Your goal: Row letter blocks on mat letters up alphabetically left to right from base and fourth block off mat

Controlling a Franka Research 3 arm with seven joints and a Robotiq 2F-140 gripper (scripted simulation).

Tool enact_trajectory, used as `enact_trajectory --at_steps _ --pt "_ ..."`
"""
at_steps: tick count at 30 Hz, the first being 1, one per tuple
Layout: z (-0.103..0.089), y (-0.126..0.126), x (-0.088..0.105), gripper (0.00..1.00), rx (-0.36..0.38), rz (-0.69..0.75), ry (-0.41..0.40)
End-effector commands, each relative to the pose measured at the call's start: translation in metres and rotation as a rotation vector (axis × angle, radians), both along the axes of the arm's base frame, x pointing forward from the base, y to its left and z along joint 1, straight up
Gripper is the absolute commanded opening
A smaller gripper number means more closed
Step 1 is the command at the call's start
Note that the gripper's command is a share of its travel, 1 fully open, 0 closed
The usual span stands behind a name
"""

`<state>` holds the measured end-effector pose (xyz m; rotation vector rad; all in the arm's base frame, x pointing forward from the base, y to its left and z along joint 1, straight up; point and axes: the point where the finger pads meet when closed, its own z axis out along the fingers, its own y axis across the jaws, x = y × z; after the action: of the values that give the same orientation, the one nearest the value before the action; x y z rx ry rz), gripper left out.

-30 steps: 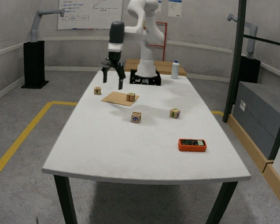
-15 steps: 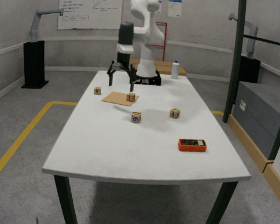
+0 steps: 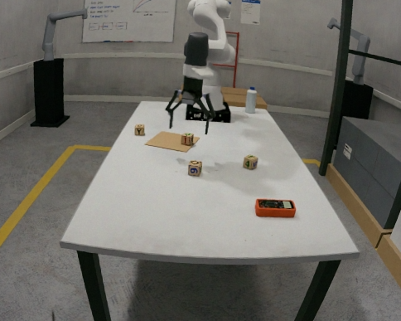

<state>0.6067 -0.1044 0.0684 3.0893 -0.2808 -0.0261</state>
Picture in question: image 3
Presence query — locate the tan square mat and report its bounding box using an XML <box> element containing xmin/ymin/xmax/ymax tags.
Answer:
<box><xmin>145</xmin><ymin>131</ymin><xmax>200</xmax><ymax>153</ymax></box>

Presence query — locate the white bottle with blue cap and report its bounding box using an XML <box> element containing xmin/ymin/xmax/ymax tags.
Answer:
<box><xmin>245</xmin><ymin>87</ymin><xmax>257</xmax><ymax>114</ymax></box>

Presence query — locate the orange digital multimeter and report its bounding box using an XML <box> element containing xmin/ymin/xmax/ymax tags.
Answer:
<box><xmin>255</xmin><ymin>199</ymin><xmax>296</xmax><ymax>217</ymax></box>

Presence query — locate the wooden letter block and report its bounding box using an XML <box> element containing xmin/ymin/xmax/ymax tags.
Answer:
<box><xmin>181</xmin><ymin>133</ymin><xmax>194</xmax><ymax>146</ymax></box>
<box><xmin>188</xmin><ymin>160</ymin><xmax>202</xmax><ymax>177</ymax></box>
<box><xmin>243</xmin><ymin>155</ymin><xmax>258</xmax><ymax>170</ymax></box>

